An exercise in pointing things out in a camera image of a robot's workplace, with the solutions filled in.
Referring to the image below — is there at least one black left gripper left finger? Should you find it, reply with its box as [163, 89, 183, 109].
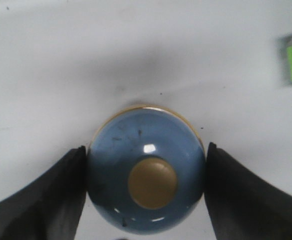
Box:
[0, 146, 86, 240]

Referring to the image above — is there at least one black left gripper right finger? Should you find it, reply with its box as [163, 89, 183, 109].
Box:
[204, 142, 292, 240]

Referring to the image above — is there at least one blue call bell cream base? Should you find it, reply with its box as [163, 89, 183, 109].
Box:
[86, 105, 206, 235]

